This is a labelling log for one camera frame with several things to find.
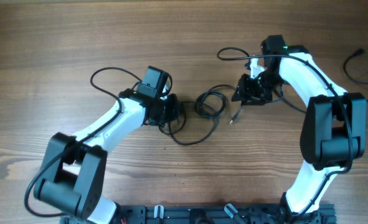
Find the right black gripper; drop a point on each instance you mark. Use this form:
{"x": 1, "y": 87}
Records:
{"x": 246, "y": 91}

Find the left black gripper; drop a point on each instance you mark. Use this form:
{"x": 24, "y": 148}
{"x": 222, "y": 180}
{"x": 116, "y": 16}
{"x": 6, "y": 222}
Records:
{"x": 174, "y": 111}

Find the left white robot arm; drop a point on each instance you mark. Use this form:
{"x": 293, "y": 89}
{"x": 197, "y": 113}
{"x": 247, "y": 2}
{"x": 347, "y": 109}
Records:
{"x": 71, "y": 176}

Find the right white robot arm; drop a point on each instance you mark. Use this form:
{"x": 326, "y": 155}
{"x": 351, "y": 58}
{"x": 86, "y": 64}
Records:
{"x": 334, "y": 129}

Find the right white gripper handle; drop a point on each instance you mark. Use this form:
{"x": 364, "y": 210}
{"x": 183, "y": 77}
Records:
{"x": 254, "y": 68}

